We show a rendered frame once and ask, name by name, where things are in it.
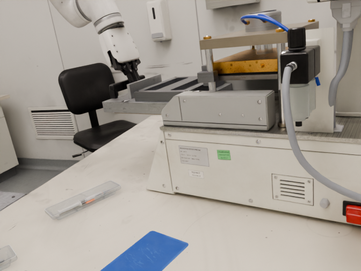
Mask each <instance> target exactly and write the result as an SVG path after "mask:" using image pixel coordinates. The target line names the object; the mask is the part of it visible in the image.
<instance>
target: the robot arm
mask: <svg viewBox="0 0 361 271"><path fill-rule="evenodd" d="M50 2H51V3H52V5H53V6H54V7H55V8H56V9H57V11H58V12H59V13H60V14H61V15H62V17H63V18H64V19H65V20H66V21H67V22H69V23H70V24H71V25H72V26H74V27H76V28H81V27H84V26H86V25H87V24H89V23H91V22H92V23H93V25H94V27H95V29H96V31H97V33H98V34H99V41H100V45H101V48H102V51H103V53H104V56H105V58H106V61H107V63H108V65H109V67H110V68H114V70H120V71H121V72H123V74H124V75H125V76H127V78H128V80H129V82H130V83H133V82H136V81H139V80H141V79H140V77H139V75H138V72H137V71H138V68H137V66H138V65H139V64H140V63H141V61H140V60H139V57H140V54H139V51H138V49H137V47H136V45H135V43H134V41H133V39H132V37H131V35H130V34H129V32H128V31H127V29H126V28H125V26H124V20H123V18H122V16H121V14H120V11H119V9H118V7H117V5H116V3H115V0H50Z"/></svg>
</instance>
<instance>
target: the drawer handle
mask: <svg viewBox="0 0 361 271"><path fill-rule="evenodd" d="M139 77H140V79H141V80H142V79H145V76H144V75H139ZM127 84H130V82H129V80H128V79H127V80H123V81H120V82H117V83H114V84H110V85H109V92H110V98H118V94H117V92H119V91H122V90H125V89H127Z"/></svg>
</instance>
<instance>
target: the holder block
mask: <svg viewBox="0 0 361 271"><path fill-rule="evenodd" d="M224 83H225V81H219V82H217V83H216V88H217V87H219V86H221V85H223V84H224ZM195 90H202V91H209V87H208V86H204V85H203V83H198V78H197V76H182V77H173V78H171V79H168V80H165V81H163V82H160V83H157V84H154V85H151V86H149V87H146V88H143V89H141V90H138V91H135V92H134V97H135V101H149V102H169V101H170V100H171V99H172V98H173V97H174V96H176V95H178V94H180V93H182V92H185V91H195Z"/></svg>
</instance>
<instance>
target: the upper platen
mask: <svg viewBox="0 0 361 271"><path fill-rule="evenodd" d="M214 70H217V71H218V78H219V80H218V81H230V80H270V79H278V71H277V48H273V47H272V44H268V45H256V49H249V50H245V51H242V52H239V53H236V54H234V55H231V56H228V57H226V58H223V59H220V60H217V61H214Z"/></svg>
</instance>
